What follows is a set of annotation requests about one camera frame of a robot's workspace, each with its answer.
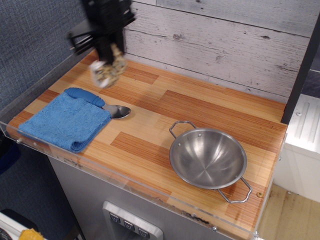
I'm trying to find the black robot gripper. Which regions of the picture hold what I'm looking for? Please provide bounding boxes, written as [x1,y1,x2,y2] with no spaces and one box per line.
[67,0,135,65]

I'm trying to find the leopard print plush toy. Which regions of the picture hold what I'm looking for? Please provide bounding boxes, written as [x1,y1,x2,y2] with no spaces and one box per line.
[89,43,128,89]

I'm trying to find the blue folded cloth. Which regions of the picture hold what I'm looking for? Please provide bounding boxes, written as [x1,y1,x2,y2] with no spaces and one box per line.
[18,92,111,153]

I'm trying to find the silver cabinet with button panel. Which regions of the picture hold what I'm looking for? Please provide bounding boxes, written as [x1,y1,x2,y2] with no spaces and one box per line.
[49,156,254,240]

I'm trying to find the yellow object at bottom left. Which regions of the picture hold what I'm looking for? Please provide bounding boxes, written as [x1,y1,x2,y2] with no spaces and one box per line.
[18,228,45,240]

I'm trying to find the white grooved side cabinet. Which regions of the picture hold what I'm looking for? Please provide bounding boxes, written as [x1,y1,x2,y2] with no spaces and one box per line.
[273,94,320,202]

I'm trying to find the blue handled metal spoon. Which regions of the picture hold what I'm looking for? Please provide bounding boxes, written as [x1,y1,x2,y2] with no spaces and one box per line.
[64,87,131,119]

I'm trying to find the stainless steel two-handled pot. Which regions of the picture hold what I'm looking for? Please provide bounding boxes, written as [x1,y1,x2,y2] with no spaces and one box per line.
[169,126,253,204]

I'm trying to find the dark right vertical post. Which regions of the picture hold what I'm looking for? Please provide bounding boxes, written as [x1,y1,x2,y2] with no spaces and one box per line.
[276,0,320,124]

